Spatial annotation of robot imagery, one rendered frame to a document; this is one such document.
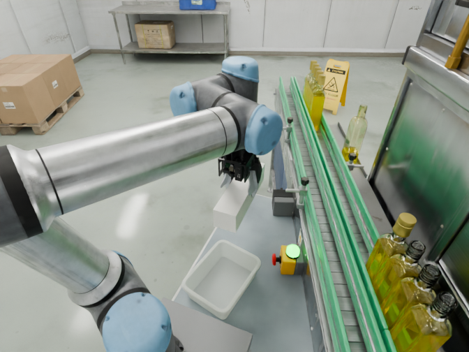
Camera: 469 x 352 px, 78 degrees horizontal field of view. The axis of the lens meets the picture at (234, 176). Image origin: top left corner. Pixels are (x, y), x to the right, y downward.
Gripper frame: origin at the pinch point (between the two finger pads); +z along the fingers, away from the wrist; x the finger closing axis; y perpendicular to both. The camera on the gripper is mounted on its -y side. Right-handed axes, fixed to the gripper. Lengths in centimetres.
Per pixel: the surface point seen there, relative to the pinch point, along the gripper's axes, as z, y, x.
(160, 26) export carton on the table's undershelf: 49, -412, -308
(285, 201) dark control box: 25.8, -28.1, 8.6
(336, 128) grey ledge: 21, -89, 21
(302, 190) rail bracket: 12.5, -21.2, 14.7
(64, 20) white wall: 42, -360, -471
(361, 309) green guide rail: 16.9, 12.9, 36.7
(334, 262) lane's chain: 21.2, -2.0, 29.5
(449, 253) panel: 3, 0, 52
